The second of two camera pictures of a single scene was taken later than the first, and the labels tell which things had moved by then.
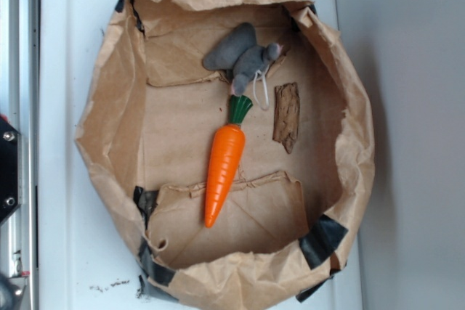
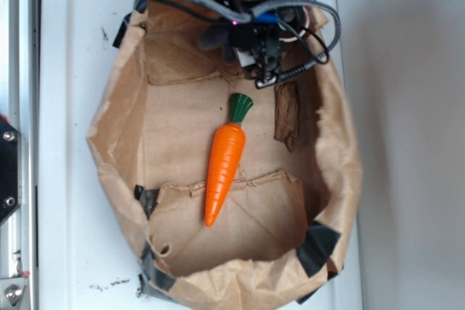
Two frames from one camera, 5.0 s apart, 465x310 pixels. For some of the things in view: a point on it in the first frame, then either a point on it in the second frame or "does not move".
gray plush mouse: (241, 56) to (215, 38)
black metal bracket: (10, 170) does not move
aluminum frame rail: (19, 106) does not move
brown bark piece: (286, 114) does not move
